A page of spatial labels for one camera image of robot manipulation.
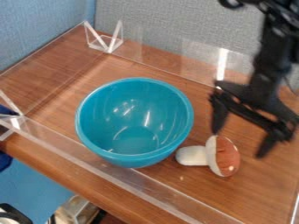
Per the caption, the clear acrylic back barrier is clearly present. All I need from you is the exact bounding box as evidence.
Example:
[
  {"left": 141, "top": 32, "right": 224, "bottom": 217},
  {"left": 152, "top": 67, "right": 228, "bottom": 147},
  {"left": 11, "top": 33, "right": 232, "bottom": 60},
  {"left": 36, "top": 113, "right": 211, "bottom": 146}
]
[{"left": 83, "top": 20, "right": 299, "bottom": 116}]

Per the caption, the blue plastic bowl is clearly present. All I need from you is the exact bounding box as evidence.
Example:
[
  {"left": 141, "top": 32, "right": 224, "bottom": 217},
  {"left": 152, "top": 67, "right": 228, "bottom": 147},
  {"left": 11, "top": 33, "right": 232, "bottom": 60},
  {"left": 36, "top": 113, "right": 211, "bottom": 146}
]
[{"left": 75, "top": 78, "right": 193, "bottom": 168}]

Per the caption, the clear acrylic left bracket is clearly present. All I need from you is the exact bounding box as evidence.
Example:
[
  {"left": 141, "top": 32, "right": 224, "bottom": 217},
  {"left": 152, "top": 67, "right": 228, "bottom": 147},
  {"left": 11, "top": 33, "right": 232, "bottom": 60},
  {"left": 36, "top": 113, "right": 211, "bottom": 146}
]
[{"left": 0, "top": 90, "right": 24, "bottom": 137}]

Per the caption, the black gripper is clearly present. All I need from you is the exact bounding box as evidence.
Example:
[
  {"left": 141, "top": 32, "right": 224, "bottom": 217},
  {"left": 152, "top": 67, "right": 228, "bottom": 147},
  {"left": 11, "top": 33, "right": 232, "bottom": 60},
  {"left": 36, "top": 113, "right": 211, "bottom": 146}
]
[{"left": 209, "top": 73, "right": 299, "bottom": 158}]

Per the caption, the black white object bottom left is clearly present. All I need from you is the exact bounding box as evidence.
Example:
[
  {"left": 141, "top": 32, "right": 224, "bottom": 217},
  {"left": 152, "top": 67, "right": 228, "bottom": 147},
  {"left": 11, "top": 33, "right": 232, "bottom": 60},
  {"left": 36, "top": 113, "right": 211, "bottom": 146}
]
[{"left": 0, "top": 203, "right": 33, "bottom": 224}]

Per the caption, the grey box under table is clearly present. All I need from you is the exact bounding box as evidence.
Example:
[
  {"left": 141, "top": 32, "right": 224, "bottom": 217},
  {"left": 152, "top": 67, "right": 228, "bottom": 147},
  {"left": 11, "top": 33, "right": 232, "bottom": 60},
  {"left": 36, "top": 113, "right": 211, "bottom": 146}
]
[{"left": 45, "top": 195, "right": 99, "bottom": 224}]

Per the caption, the clear acrylic front barrier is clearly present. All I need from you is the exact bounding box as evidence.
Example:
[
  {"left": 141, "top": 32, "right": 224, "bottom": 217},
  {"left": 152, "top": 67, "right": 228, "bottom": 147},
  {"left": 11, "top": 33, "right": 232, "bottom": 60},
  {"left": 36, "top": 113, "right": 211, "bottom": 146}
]
[{"left": 0, "top": 116, "right": 243, "bottom": 224}]

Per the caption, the dark blue object left edge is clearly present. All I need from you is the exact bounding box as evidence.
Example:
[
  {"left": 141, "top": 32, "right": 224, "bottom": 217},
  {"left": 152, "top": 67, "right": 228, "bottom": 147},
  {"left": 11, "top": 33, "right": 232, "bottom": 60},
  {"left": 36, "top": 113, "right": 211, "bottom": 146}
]
[{"left": 0, "top": 104, "right": 19, "bottom": 172}]

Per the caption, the clear acrylic barrier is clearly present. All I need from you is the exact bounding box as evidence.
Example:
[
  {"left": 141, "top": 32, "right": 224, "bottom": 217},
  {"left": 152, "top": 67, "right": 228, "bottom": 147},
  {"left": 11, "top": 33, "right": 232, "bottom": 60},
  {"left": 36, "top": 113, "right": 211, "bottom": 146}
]
[
  {"left": 83, "top": 20, "right": 299, "bottom": 116},
  {"left": 0, "top": 116, "right": 243, "bottom": 224}
]

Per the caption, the clear acrylic corner bracket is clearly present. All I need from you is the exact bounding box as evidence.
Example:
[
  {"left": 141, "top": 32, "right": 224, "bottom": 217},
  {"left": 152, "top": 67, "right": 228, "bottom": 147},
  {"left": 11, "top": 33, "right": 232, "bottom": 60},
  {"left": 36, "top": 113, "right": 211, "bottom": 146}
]
[{"left": 83, "top": 21, "right": 124, "bottom": 53}]

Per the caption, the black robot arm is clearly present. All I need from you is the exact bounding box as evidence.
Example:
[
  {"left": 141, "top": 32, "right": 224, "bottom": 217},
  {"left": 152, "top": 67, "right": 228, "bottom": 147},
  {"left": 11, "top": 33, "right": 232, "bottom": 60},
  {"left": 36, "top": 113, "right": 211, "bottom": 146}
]
[{"left": 209, "top": 0, "right": 299, "bottom": 158}]

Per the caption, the plush brown white mushroom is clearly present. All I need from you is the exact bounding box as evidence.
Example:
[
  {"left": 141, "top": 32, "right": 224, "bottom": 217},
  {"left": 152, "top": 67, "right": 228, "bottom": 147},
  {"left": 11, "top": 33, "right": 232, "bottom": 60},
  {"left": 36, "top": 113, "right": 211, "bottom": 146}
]
[{"left": 175, "top": 135, "right": 240, "bottom": 177}]

